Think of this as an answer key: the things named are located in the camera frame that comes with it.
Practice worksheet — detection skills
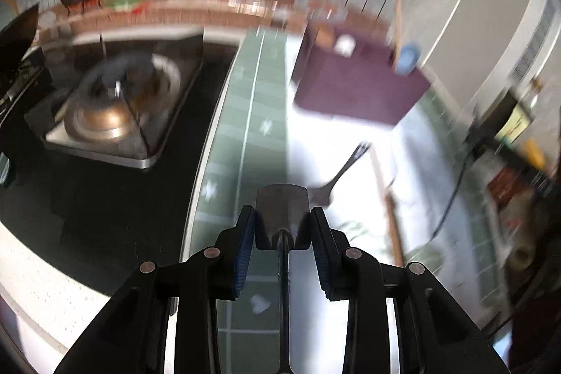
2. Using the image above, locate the jar with yellow lid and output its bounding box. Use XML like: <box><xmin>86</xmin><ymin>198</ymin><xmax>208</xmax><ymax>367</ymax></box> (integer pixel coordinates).
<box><xmin>486</xmin><ymin>138</ymin><xmax>548</xmax><ymax>202</ymax></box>

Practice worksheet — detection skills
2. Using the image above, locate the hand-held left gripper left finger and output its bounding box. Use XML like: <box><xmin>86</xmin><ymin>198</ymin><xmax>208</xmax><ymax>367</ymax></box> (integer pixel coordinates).
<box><xmin>55</xmin><ymin>205</ymin><xmax>256</xmax><ymax>374</ymax></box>

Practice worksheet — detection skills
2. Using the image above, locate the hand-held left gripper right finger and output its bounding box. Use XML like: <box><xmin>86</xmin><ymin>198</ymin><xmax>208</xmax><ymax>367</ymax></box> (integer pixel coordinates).
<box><xmin>309</xmin><ymin>206</ymin><xmax>511</xmax><ymax>374</ymax></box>

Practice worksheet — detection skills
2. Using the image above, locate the black serving spoon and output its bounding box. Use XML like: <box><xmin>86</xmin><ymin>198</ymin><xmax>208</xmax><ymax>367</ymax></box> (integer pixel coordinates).
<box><xmin>306</xmin><ymin>141</ymin><xmax>374</xmax><ymax>209</ymax></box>

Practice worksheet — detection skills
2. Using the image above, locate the black spatula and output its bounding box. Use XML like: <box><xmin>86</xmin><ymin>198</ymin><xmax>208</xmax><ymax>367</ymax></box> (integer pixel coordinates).
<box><xmin>255</xmin><ymin>183</ymin><xmax>311</xmax><ymax>374</ymax></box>

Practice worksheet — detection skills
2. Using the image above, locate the dark red cloth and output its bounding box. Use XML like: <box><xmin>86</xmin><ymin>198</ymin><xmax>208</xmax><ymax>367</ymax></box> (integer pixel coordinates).
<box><xmin>506</xmin><ymin>304</ymin><xmax>561</xmax><ymax>374</ymax></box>

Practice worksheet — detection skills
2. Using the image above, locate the steel gas stove burner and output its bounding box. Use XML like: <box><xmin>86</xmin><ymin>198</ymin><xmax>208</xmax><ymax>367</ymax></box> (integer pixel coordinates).
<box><xmin>24</xmin><ymin>30</ymin><xmax>206</xmax><ymax>170</ymax></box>

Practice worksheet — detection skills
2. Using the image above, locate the purple plastic utensil container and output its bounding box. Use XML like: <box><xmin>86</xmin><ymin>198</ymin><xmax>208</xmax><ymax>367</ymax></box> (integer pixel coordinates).
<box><xmin>291</xmin><ymin>23</ymin><xmax>431</xmax><ymax>127</ymax></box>

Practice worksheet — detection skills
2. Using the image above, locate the green patterned table cover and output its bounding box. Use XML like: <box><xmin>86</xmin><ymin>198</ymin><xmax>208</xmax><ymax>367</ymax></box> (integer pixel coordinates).
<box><xmin>179</xmin><ymin>27</ymin><xmax>527</xmax><ymax>374</ymax></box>

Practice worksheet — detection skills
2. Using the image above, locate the wooden chopstick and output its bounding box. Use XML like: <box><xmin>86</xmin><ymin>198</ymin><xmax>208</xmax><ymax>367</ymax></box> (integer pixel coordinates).
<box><xmin>369</xmin><ymin>146</ymin><xmax>405</xmax><ymax>266</ymax></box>

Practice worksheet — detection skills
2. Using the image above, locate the black glass cooktop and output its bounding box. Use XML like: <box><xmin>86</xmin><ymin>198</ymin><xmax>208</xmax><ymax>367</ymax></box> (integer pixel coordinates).
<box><xmin>0</xmin><ymin>1</ymin><xmax>239</xmax><ymax>298</ymax></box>

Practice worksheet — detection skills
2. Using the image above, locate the dark sauce bottle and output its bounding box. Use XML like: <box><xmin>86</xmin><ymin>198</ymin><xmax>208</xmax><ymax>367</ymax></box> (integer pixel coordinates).
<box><xmin>493</xmin><ymin>78</ymin><xmax>536</xmax><ymax>144</ymax></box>

